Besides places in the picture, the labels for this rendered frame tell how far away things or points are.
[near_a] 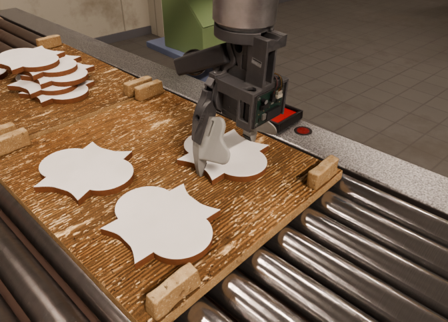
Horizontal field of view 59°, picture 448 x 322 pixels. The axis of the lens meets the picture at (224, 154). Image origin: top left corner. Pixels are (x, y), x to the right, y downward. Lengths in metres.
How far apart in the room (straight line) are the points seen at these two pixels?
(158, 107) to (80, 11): 3.40
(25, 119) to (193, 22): 0.57
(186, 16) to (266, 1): 0.74
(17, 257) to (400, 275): 0.44
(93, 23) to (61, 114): 3.43
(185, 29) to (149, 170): 0.68
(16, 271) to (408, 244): 0.46
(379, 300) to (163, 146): 0.37
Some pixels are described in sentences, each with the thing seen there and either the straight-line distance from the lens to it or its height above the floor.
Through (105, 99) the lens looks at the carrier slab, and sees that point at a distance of 0.81.
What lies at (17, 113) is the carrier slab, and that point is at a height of 0.94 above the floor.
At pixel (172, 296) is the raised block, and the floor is 0.95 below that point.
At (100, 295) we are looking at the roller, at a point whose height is 0.92.
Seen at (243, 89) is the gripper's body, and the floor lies 1.08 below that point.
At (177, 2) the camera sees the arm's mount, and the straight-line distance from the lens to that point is 1.20.
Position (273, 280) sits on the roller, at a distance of 0.47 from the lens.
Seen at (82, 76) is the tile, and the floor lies 0.97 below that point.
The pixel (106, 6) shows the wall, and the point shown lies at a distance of 4.22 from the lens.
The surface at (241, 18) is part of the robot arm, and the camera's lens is 0.45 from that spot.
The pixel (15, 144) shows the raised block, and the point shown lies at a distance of 0.69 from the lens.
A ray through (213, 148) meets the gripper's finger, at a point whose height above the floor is 0.99.
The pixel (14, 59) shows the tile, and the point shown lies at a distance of 0.92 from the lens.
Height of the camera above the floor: 1.27
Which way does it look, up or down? 33 degrees down
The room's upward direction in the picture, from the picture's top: straight up
